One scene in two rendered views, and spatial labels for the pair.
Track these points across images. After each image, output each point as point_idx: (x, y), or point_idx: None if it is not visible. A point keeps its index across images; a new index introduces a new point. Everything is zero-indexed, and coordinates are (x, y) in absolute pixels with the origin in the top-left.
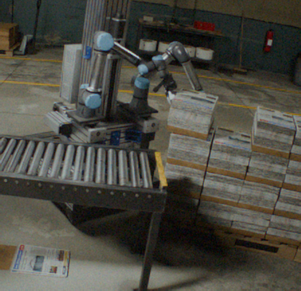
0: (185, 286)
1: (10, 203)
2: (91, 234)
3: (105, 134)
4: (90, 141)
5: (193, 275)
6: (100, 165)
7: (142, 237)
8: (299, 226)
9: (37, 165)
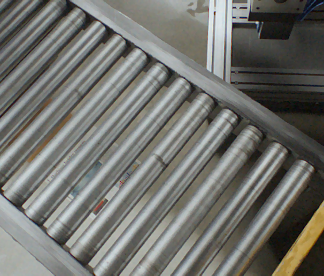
0: None
1: (134, 12)
2: (222, 149)
3: (303, 3)
4: (254, 10)
5: None
6: (137, 179)
7: (281, 232)
8: None
9: (2, 106)
